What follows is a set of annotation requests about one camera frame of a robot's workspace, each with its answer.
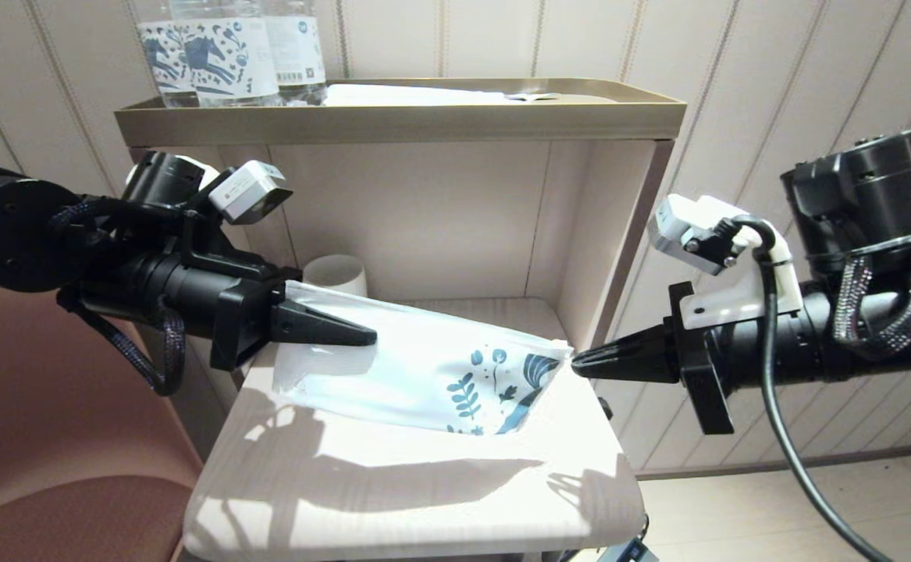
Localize white floral zip pouch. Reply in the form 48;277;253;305
272;279;573;436

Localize white ribbed ceramic mug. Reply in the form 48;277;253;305
303;254;368;297

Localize light wood shelf table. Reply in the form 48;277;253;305
127;139;674;562

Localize blue black base device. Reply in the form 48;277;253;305
596;537;659;562

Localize bronze metal tray top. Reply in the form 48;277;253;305
114;76;688;149

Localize reddish brown chair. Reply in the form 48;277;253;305
0;285;206;562

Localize flat white plastic packet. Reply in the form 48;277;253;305
322;84;507;106

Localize clear bottle horse print label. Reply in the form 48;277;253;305
137;0;198;108
170;0;280;108

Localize clear bottle barcode label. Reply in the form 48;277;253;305
264;0;327;105

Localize white right camera bracket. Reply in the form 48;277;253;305
678;195;803;329

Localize braided black left arm cable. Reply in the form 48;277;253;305
57;293;187;397

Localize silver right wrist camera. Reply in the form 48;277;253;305
649;194;745;276

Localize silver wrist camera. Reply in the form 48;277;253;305
649;194;745;276
208;160;294;226

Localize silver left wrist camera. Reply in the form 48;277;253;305
208;160;294;226

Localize brown wall baseboard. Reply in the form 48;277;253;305
636;443;911;481

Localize braided grey right arm cable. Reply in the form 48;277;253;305
834;254;911;352

